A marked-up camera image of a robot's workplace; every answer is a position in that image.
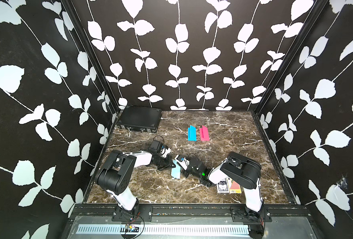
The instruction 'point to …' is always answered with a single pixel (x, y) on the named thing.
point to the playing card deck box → (223, 186)
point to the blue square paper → (192, 133)
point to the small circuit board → (131, 228)
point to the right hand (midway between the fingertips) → (177, 161)
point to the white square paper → (175, 172)
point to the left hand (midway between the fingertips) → (176, 164)
